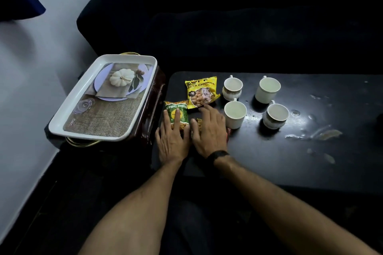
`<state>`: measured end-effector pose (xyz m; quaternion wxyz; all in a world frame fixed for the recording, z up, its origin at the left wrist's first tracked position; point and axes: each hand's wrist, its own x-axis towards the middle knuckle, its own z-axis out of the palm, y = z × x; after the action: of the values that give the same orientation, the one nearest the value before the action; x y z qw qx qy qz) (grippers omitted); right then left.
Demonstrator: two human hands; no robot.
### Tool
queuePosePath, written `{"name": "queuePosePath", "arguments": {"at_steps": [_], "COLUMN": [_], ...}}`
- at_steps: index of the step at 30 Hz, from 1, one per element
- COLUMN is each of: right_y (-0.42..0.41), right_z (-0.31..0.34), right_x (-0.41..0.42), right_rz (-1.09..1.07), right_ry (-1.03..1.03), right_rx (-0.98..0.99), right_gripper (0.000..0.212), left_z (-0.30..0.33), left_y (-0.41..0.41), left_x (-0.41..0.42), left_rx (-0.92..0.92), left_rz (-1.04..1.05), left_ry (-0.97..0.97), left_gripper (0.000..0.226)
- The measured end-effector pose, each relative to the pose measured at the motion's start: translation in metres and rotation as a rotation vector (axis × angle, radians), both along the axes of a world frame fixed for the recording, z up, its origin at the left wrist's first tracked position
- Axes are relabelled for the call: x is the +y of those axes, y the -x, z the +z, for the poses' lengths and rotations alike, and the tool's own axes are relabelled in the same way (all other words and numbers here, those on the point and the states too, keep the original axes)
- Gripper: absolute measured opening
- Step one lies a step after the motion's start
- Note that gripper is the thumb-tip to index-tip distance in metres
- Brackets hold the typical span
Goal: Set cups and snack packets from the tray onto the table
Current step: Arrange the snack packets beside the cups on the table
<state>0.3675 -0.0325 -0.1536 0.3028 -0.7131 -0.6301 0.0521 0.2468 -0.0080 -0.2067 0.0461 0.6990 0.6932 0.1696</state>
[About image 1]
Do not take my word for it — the white printed serving tray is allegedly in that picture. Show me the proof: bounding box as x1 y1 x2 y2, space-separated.
48 54 158 142

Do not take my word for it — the dark brown side table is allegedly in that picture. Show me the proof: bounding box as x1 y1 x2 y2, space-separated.
45 65 167 152

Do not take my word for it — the plain white cup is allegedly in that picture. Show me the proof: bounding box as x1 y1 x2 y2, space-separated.
255 76 282 104
223 98 248 130

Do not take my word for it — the black wristband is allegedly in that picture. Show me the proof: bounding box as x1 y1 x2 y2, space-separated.
206 150 230 167

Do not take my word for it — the person's right forearm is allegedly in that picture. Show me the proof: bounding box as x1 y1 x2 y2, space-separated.
214 157 381 255

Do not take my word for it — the person's left forearm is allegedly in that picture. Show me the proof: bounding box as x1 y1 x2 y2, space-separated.
78 159 185 255

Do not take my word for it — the black table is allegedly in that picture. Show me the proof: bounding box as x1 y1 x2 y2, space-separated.
151 71 383 196

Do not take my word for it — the yellow soya chunks packet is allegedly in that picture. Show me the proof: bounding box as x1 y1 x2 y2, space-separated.
184 76 221 110

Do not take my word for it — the white cup patterned base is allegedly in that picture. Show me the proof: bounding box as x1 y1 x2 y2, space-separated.
221 75 244 102
262 100 290 130

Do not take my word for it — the green snack packet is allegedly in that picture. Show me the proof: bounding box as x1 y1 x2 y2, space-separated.
164 101 191 131

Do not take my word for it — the person's right hand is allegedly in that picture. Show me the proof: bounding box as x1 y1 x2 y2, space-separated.
190 104 229 159

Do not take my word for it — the person's left hand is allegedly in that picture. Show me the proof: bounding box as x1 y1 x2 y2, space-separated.
154 108 191 164

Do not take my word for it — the dark blue sofa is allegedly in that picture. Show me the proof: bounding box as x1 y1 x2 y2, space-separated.
76 0 383 75

